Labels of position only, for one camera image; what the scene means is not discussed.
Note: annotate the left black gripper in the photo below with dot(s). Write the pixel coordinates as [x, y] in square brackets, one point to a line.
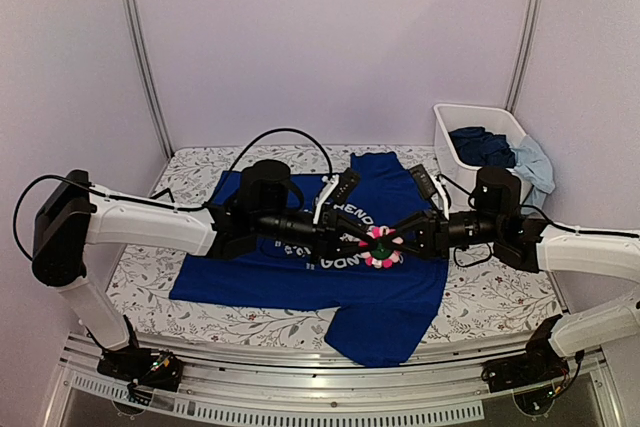
[330, 232]

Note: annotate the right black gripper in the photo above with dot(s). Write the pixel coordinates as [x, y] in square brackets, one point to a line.
[430, 229]

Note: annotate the pink flower brooch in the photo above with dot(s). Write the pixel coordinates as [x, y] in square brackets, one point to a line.
[382, 257]

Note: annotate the blue printed t-shirt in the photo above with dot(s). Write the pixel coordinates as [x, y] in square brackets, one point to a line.
[382, 313]

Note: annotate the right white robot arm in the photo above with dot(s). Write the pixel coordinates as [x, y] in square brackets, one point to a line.
[564, 339]

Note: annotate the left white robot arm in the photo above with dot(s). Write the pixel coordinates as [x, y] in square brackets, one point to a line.
[79, 213]

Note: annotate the dark navy clothing in bin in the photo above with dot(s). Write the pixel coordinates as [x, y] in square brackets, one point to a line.
[478, 147]

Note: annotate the white plastic bin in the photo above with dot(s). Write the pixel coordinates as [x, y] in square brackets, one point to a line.
[450, 117]

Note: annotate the floral table cloth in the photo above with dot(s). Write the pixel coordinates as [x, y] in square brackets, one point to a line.
[482, 298]

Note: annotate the light blue cloth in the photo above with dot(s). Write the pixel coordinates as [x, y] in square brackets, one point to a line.
[533, 166]

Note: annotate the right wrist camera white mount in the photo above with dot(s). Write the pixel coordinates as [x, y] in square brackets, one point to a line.
[431, 189]

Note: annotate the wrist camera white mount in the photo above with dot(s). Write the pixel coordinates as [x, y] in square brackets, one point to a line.
[431, 189]
[336, 188]

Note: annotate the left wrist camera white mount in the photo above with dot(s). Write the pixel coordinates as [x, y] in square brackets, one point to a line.
[336, 188]

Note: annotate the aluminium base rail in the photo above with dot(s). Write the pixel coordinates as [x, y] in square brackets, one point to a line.
[233, 385]

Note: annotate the right aluminium frame post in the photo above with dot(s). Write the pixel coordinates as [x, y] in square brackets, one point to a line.
[525, 48]

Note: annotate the aluminium frame post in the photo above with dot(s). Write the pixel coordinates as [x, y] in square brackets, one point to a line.
[525, 48]
[142, 60]

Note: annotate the left aluminium frame post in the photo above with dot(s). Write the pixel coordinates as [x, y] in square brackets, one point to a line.
[142, 60]

